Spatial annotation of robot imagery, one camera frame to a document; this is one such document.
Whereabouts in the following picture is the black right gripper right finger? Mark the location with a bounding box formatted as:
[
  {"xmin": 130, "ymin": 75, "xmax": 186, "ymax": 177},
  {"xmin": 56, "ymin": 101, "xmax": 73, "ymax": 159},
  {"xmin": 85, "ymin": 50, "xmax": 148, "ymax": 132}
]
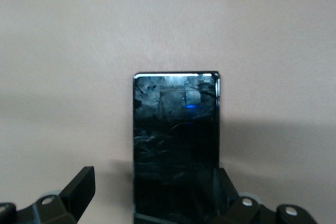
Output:
[{"xmin": 214, "ymin": 167, "xmax": 240, "ymax": 216}]

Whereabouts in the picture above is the black slab smartphone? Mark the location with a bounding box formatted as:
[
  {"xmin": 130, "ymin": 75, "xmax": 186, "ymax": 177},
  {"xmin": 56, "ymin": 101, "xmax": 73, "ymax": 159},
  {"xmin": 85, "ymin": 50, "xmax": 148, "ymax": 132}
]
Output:
[{"xmin": 132, "ymin": 71, "xmax": 221, "ymax": 224}]

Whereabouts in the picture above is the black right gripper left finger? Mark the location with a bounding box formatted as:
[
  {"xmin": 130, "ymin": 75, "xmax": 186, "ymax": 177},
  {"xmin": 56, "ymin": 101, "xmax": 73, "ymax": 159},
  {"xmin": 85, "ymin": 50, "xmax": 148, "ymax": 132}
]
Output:
[{"xmin": 59, "ymin": 166, "xmax": 96, "ymax": 222}]

